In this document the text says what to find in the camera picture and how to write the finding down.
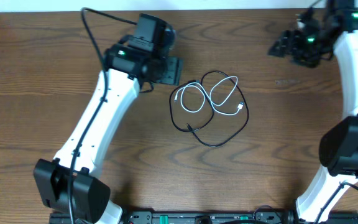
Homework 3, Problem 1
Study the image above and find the black usb cable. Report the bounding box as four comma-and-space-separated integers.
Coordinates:
168, 70, 250, 148

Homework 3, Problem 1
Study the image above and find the white usb cable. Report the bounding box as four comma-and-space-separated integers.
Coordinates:
173, 75, 245, 117

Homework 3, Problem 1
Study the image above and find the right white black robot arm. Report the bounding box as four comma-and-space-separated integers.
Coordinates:
268, 0, 358, 223

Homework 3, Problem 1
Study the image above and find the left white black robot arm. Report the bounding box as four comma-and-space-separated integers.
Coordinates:
33, 13, 183, 223

